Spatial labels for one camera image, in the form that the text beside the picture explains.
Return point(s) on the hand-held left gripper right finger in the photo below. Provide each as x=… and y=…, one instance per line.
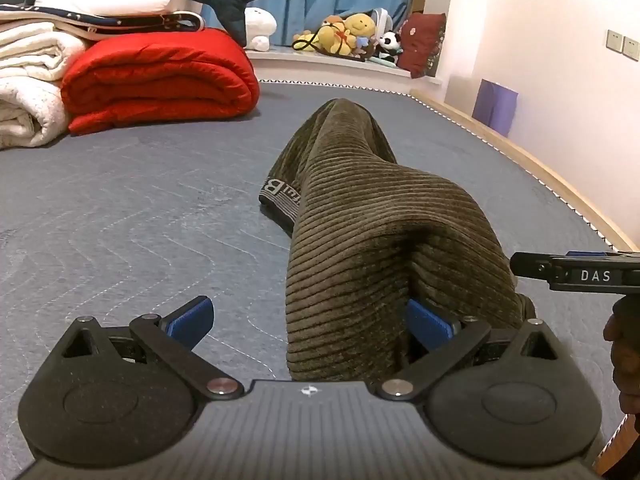
x=426, y=323

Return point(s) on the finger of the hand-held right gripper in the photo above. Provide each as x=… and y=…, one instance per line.
x=530, y=265

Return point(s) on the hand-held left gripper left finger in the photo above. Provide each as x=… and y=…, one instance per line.
x=192, y=321

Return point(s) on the person's right hand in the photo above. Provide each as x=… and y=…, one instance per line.
x=625, y=360

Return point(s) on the grey-blue quilted mattress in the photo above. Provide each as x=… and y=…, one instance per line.
x=150, y=220

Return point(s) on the purple box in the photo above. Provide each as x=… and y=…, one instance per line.
x=495, y=105

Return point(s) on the red folded quilt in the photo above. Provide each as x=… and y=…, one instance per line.
x=160, y=80

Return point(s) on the dark red cushion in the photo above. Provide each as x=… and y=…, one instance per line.
x=422, y=45

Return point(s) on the panda plush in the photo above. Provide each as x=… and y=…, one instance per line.
x=390, y=45

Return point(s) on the yellow duck plush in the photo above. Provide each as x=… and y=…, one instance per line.
x=360, y=25

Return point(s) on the white folded quilt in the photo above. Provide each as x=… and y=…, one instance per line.
x=30, y=75

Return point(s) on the white mushroom plush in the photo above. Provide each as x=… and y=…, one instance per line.
x=260, y=27

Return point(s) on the yellow bear plush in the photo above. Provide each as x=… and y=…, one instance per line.
x=332, y=35

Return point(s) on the navy starred blanket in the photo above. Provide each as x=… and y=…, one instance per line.
x=100, y=16

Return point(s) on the wooden bed frame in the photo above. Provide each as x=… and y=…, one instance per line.
x=550, y=170

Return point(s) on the wall switch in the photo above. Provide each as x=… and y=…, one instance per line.
x=631, y=47
x=614, y=40

